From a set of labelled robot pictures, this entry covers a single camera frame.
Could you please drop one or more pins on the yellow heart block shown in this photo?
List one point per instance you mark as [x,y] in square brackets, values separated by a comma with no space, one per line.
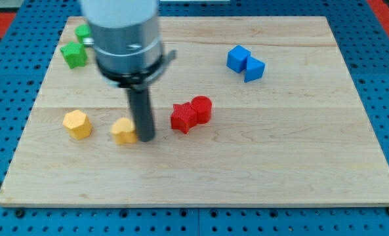
[123,131]

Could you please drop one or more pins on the blue triangle block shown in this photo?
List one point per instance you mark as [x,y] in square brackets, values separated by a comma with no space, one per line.
[254,69]

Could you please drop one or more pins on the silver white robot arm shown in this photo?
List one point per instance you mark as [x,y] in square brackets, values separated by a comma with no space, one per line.
[129,52]

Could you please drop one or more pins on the green cylinder block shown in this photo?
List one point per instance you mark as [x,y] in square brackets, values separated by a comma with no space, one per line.
[82,32]

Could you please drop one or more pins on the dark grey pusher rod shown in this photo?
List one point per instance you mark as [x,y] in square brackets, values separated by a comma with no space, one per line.
[139,101]

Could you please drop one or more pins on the red cylinder block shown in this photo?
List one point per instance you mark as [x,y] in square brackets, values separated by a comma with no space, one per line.
[202,105]

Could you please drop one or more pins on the blue cube block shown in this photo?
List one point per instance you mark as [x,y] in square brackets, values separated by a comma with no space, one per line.
[237,58]

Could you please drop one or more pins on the red star block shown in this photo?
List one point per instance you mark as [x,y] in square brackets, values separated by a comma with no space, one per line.
[183,117]

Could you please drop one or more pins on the green star block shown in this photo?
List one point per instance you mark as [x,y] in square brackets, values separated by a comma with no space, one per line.
[74,55]

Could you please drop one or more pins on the yellow hexagon block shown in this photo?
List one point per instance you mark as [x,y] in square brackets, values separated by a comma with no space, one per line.
[77,124]

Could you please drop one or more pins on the light wooden board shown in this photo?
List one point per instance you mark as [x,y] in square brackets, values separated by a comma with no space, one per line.
[297,137]

